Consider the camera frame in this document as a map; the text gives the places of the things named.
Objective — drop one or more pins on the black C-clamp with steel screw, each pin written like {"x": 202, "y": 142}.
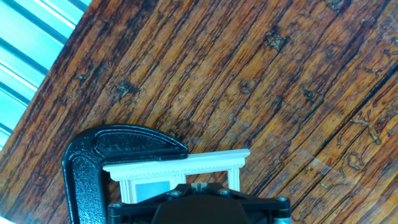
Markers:
{"x": 87, "y": 161}

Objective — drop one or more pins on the miniature wooden window frame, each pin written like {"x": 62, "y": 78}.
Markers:
{"x": 186, "y": 165}

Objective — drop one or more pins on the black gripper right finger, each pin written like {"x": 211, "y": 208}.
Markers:
{"x": 267, "y": 208}

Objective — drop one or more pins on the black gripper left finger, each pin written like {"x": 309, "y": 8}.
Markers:
{"x": 136, "y": 208}

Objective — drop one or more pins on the wood grain table mat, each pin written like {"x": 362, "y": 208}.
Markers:
{"x": 248, "y": 77}

